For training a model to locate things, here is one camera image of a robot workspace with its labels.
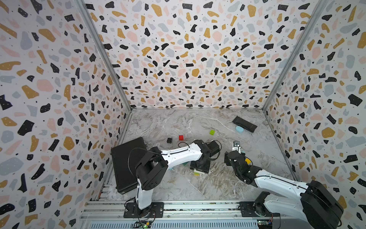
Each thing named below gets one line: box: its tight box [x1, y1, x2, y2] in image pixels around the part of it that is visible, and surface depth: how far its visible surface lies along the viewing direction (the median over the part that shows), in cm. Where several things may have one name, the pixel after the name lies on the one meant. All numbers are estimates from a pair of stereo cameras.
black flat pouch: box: [232, 115, 258, 133], surface depth 112 cm
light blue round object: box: [235, 125, 244, 133], surface depth 111 cm
